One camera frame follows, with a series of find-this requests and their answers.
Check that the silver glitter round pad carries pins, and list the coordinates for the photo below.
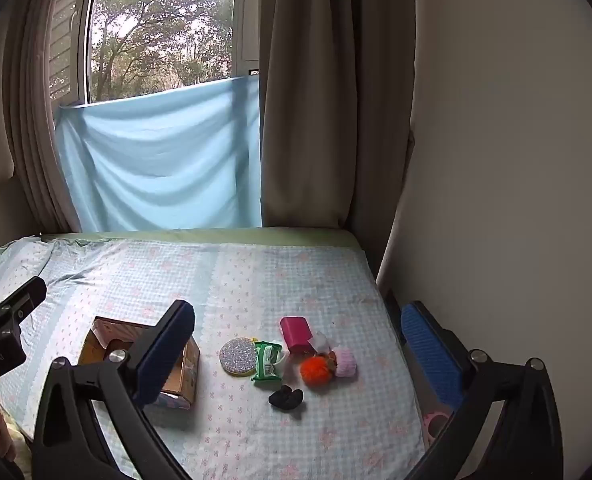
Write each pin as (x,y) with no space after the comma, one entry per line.
(238,356)

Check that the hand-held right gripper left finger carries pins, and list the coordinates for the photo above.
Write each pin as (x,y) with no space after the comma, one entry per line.
(163,360)

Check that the pink fluffy scrunchie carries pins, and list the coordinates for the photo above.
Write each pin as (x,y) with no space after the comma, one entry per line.
(346,362)

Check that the green wipes packet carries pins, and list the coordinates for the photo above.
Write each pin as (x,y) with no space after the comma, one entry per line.
(268,366)

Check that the green mattress sheet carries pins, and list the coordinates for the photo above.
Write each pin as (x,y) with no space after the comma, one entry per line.
(200,235)

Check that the pink slipper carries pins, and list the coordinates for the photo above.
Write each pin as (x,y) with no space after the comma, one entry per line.
(436,422)

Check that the cardboard box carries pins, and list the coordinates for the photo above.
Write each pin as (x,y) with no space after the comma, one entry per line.
(183,370)

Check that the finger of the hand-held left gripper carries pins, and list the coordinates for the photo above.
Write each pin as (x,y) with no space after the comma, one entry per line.
(25,297)

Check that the light blue hanging cloth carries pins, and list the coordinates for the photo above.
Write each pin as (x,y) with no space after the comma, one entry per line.
(160,160)

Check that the beige pleated curtain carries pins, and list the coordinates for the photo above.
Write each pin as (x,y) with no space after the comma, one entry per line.
(35,110)

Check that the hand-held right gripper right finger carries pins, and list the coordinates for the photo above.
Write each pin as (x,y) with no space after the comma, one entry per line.
(431,355)

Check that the window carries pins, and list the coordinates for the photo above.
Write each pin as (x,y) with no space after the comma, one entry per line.
(160,25)

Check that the orange fluffy pompom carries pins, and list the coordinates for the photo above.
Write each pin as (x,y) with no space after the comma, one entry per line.
(315,370)

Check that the black scrunchie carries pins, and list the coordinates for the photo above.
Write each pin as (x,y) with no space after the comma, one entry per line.
(286,397)

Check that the grey zigzag-edged cloth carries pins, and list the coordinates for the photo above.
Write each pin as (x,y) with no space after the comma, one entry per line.
(322,342)

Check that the brown-grey curtain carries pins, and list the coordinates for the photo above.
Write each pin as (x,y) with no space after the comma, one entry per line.
(316,110)

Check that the pink leather pouch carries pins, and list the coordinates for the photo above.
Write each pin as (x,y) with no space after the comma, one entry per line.
(295,334)

